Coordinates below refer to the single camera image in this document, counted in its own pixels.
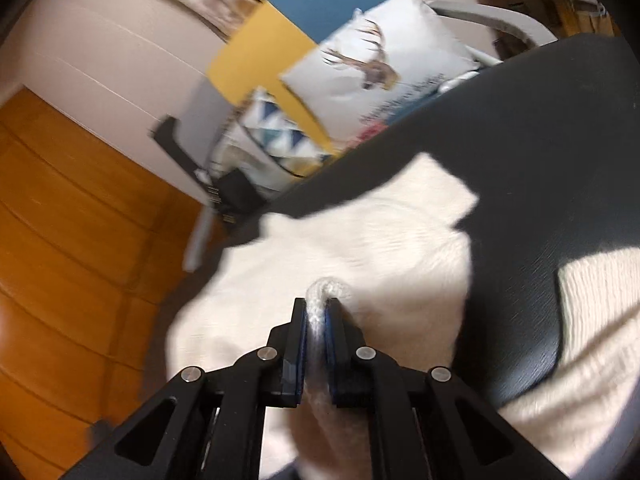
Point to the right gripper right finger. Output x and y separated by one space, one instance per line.
346 372

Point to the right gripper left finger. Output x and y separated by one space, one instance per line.
286 375

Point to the cream knitted sweater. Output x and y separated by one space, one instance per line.
401 269

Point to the black handbag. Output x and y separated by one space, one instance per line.
234 198

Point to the triangle pattern pillow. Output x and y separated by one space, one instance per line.
266 146

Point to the wooden wardrobe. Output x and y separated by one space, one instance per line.
91 244

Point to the pink cloth on sofa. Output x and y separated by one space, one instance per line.
368 133

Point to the grey yellow blue sofa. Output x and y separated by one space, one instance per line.
277 35

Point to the white deer print pillow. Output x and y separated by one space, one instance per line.
379 63

